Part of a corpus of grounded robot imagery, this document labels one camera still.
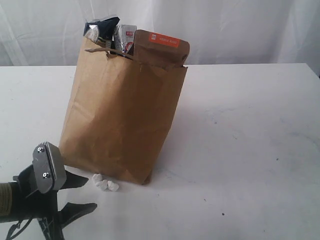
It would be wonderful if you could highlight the small blue white packet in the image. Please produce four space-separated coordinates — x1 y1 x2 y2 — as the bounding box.
113 24 137 56

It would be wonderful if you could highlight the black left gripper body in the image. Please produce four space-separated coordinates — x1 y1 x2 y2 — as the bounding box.
9 165 61 240

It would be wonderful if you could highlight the white pebble cluster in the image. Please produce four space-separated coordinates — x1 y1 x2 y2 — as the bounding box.
92 173 120 192

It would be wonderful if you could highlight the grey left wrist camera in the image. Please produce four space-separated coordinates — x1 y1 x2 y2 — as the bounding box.
32 141 67 194

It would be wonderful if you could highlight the brown kraft pouch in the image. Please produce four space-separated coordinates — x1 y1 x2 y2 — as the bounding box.
133 29 190 70

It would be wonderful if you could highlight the brown paper bag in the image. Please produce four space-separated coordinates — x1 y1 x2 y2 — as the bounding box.
59 38 187 185

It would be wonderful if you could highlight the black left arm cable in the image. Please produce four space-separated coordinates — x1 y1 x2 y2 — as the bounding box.
4 212 38 240

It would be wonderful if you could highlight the spaghetti package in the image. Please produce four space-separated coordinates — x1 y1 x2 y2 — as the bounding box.
83 16 120 53

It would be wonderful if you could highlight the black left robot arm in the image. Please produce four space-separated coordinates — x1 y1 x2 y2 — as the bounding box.
0 165 98 240

